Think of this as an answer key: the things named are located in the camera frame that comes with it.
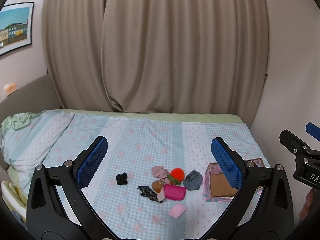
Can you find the light pink soft pad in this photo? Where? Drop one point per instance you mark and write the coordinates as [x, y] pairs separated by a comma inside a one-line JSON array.
[[177, 210]]

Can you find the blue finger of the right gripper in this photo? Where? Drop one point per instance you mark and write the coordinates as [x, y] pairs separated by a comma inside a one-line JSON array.
[[293, 143]]

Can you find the orange pompom plush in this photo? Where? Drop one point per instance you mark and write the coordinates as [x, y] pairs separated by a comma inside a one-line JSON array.
[[176, 176]]

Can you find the small tan box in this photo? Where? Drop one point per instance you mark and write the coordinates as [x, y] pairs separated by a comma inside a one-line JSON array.
[[10, 88]]

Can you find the brown plush toy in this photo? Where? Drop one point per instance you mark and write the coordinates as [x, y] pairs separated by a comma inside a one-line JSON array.
[[157, 186]]

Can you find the grey sofa backrest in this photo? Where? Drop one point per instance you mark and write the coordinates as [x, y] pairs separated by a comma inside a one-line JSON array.
[[37, 96]]

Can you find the blue checkered floral blanket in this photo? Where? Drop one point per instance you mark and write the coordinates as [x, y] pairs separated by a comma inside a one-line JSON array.
[[134, 147]]

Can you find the beige curtain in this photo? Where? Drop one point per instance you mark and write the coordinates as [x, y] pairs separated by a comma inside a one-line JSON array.
[[158, 56]]

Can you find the pink patterned sock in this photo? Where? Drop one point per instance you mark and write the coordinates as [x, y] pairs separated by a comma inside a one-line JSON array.
[[161, 174]]

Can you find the light green sheet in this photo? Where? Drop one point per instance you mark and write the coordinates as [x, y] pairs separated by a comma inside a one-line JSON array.
[[166, 117]]

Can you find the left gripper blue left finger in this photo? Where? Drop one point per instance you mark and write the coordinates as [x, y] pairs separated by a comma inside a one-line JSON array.
[[57, 208]]

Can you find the magenta pouch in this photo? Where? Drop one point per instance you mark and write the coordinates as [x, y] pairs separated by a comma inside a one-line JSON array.
[[173, 192]]

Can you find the framed harbour picture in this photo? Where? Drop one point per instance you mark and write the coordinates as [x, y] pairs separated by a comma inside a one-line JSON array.
[[16, 26]]

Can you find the person's right hand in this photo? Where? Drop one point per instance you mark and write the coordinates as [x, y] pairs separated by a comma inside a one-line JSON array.
[[307, 205]]

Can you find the black scrunchie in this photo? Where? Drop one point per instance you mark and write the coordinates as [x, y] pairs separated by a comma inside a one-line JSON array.
[[121, 179]]

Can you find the cardboard box pink print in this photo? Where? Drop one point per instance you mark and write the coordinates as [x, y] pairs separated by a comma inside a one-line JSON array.
[[216, 187]]

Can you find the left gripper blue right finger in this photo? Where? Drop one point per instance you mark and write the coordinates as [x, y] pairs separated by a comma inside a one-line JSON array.
[[262, 207]]

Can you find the grey fuzzy sock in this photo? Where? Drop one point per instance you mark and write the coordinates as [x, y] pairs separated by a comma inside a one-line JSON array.
[[193, 181]]

